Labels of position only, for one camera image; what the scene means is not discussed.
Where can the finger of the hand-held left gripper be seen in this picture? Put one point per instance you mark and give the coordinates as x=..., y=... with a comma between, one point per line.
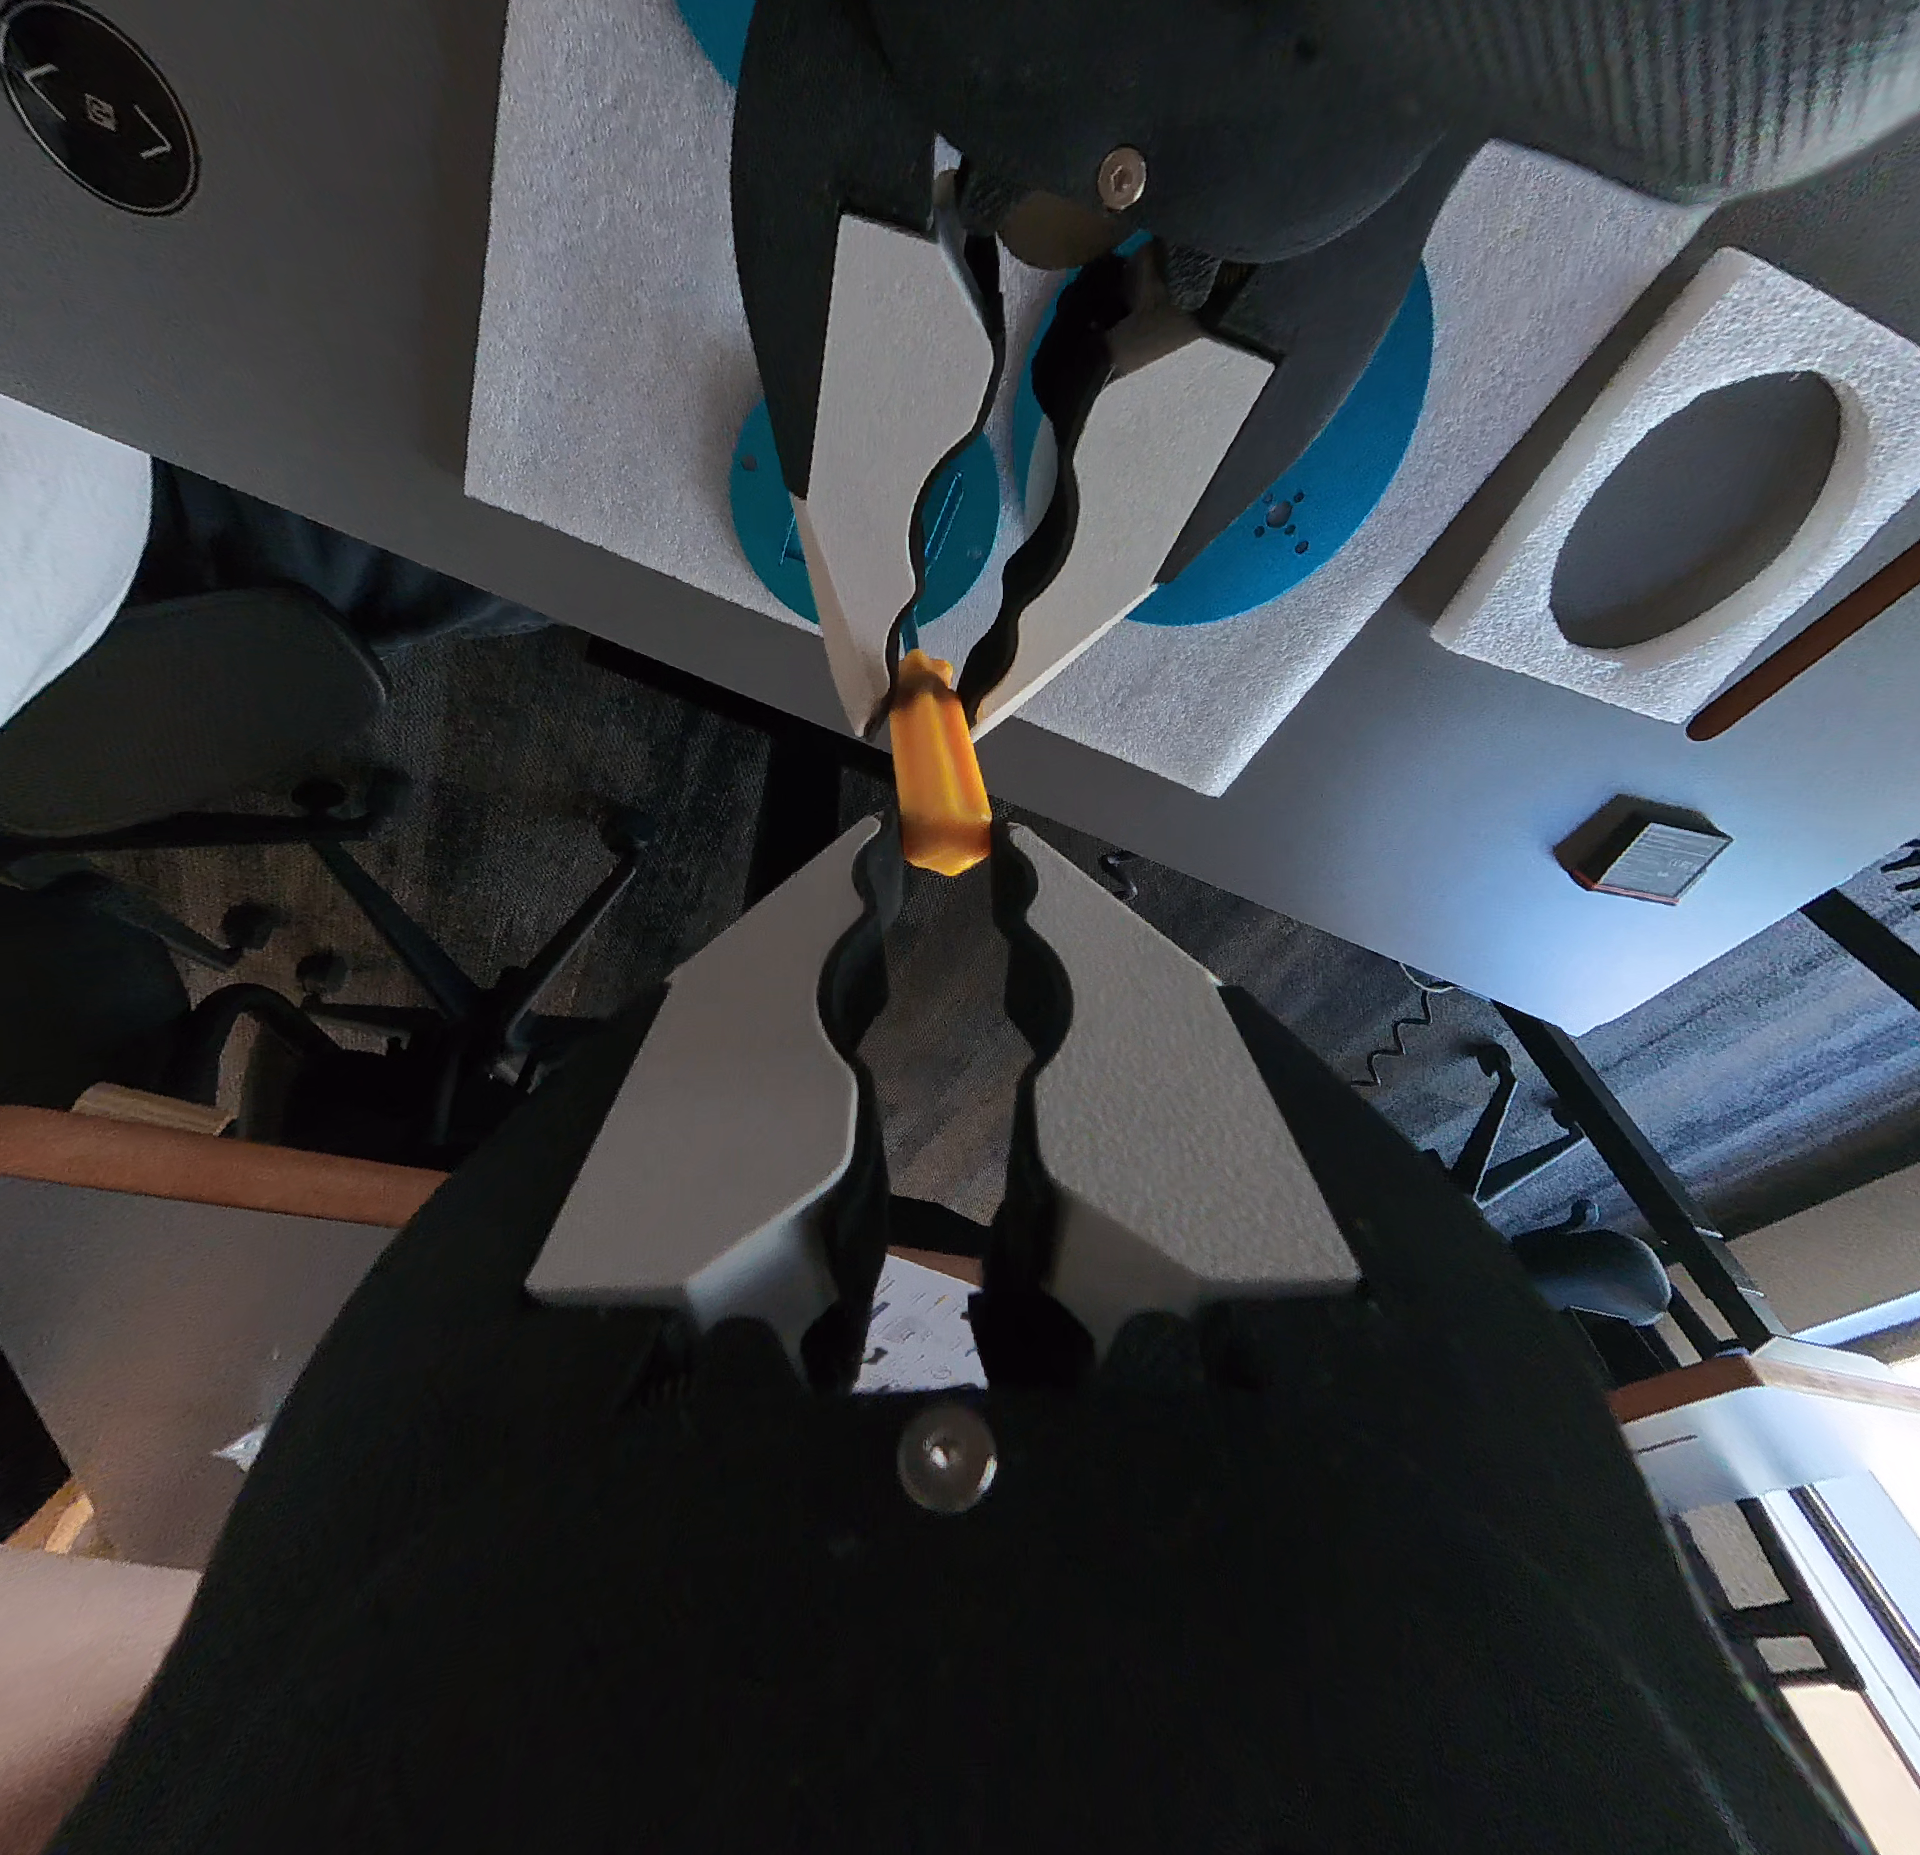
x=884, y=415
x=1164, y=474

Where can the white foam sheet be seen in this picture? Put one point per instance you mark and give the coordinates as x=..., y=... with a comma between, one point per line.
x=599, y=310

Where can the printed paper sheet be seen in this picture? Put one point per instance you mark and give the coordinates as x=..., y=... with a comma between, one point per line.
x=922, y=1329

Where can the black office chair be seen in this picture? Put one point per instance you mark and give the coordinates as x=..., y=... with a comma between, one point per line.
x=1614, y=1270

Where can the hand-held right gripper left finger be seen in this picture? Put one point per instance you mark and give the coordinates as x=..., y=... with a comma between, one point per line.
x=705, y=1135

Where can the round black desk control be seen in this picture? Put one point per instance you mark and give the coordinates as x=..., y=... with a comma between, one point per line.
x=98, y=108

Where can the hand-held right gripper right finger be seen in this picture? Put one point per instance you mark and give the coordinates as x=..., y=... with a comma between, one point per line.
x=1186, y=1135

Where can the blue disc with rectangular slot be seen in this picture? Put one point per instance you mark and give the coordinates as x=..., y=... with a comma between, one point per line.
x=1320, y=535

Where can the white foam frame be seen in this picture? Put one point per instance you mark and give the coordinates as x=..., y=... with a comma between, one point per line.
x=1501, y=594

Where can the person's white shirt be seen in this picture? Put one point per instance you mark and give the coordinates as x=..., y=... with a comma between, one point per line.
x=61, y=566

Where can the blue round plate with bracket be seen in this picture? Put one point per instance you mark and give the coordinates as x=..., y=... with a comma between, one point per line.
x=765, y=535

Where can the adjacent grey desk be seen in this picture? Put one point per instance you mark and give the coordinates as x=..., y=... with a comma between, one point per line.
x=1801, y=653

